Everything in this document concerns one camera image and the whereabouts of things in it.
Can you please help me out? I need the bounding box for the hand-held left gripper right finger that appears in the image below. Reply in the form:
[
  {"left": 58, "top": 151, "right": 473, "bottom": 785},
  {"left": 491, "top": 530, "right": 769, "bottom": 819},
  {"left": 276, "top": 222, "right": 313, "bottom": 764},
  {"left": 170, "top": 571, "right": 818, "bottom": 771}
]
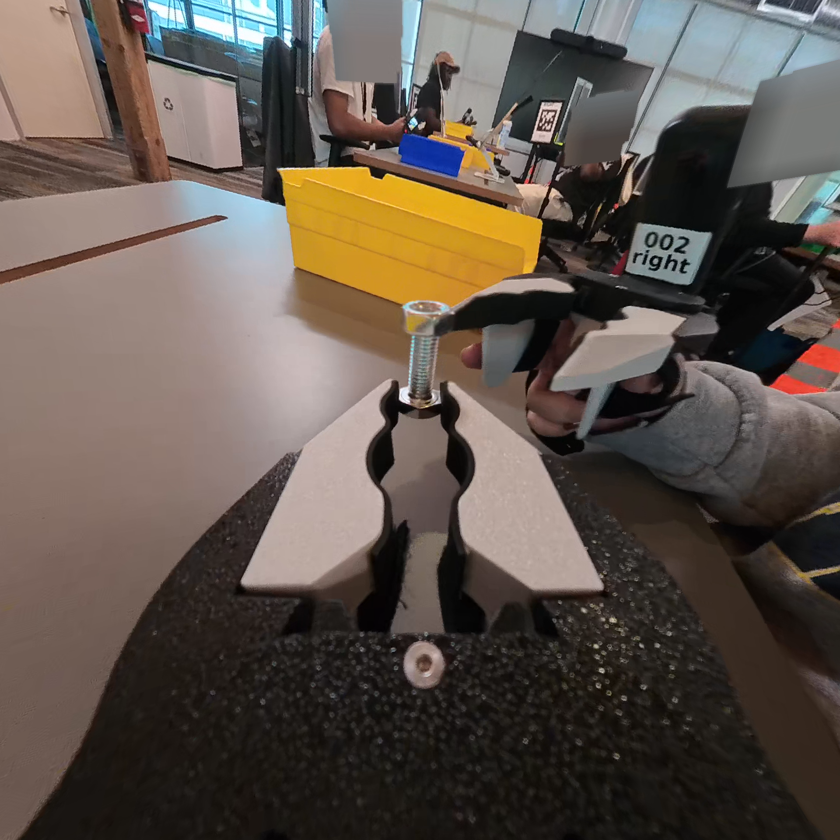
[{"left": 440, "top": 381, "right": 603, "bottom": 616}]

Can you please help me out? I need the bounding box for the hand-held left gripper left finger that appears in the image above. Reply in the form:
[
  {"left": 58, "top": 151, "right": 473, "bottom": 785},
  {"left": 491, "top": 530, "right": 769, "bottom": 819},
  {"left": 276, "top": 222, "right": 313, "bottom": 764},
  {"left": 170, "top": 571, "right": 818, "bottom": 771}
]
[{"left": 241, "top": 379, "right": 401, "bottom": 610}]

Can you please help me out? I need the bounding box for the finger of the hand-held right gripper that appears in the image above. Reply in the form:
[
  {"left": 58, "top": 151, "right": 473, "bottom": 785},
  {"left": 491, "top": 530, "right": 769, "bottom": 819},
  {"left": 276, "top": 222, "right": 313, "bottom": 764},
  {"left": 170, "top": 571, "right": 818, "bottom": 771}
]
[
  {"left": 550, "top": 307, "right": 686, "bottom": 395},
  {"left": 434, "top": 274, "right": 580, "bottom": 389}
]

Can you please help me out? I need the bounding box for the silver steel bolt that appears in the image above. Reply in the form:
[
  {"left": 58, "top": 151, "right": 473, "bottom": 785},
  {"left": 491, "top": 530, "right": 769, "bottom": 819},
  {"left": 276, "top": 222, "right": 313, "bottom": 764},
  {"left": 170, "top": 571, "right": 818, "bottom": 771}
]
[{"left": 402, "top": 300, "right": 452, "bottom": 403}]

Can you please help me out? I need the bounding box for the silver steel nut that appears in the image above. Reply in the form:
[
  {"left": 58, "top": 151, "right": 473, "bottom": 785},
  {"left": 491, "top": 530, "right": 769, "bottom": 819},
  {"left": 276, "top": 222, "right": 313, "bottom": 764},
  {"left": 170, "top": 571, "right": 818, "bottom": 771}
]
[{"left": 397, "top": 386, "right": 442, "bottom": 420}]

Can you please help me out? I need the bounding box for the large yellow plastic bin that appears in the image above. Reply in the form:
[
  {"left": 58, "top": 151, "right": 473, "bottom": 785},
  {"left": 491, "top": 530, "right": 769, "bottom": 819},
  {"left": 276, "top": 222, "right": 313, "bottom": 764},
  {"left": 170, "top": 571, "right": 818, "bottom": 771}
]
[{"left": 279, "top": 167, "right": 543, "bottom": 308}]

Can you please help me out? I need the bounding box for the person's right forearm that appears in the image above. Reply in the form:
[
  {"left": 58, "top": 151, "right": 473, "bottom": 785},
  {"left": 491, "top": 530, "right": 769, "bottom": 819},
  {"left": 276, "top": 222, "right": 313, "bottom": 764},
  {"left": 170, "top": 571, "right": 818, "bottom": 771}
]
[{"left": 591, "top": 360, "right": 840, "bottom": 529}]

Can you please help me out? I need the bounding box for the person's right hand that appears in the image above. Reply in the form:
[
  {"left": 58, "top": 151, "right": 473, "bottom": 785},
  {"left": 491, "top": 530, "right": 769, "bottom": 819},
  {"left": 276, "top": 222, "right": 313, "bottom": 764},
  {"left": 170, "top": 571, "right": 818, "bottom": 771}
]
[{"left": 459, "top": 318, "right": 595, "bottom": 439}]

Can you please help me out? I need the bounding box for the white printed tag sign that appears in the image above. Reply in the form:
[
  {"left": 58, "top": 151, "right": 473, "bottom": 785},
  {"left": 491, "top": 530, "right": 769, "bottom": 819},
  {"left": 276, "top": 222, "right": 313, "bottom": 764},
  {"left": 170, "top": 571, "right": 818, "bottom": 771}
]
[{"left": 530, "top": 100, "right": 565, "bottom": 144}]

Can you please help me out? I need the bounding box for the wooden background desk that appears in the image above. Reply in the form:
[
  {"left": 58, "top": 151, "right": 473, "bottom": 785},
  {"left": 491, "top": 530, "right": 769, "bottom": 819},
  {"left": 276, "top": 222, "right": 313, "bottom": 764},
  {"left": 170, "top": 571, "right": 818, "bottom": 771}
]
[{"left": 353, "top": 147, "right": 526, "bottom": 207}]

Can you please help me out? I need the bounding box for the blue storage bin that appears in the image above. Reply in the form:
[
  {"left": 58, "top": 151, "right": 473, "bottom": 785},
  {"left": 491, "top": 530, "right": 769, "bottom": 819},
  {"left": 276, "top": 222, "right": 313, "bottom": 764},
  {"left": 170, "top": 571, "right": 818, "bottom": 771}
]
[{"left": 398, "top": 133, "right": 468, "bottom": 178}]

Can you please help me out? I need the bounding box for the black hanging jacket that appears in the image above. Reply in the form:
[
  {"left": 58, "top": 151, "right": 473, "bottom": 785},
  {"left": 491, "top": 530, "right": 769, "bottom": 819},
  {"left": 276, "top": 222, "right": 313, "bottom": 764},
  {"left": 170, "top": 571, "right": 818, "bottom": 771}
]
[{"left": 261, "top": 36, "right": 316, "bottom": 204}]

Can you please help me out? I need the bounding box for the white recycling cabinet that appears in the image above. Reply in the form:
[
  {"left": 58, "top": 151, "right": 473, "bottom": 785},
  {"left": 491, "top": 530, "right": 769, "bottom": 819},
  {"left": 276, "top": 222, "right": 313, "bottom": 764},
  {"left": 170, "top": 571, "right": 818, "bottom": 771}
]
[{"left": 146, "top": 52, "right": 244, "bottom": 172}]

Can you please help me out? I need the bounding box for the white door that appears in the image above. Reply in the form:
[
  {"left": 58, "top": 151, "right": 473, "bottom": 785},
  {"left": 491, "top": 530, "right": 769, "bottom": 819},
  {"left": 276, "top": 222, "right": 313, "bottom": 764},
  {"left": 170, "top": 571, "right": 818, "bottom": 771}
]
[{"left": 0, "top": 0, "right": 112, "bottom": 142}]

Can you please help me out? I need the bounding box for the black wall monitor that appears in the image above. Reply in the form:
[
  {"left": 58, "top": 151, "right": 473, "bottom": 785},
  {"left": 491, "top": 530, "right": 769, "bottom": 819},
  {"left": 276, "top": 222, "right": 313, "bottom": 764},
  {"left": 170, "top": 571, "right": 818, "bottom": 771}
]
[{"left": 493, "top": 29, "right": 656, "bottom": 142}]

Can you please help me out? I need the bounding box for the wooden support post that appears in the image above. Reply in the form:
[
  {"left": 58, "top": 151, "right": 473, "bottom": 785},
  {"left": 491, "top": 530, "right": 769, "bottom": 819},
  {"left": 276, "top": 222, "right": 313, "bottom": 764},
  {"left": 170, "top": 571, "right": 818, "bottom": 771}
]
[{"left": 91, "top": 0, "right": 173, "bottom": 183}]

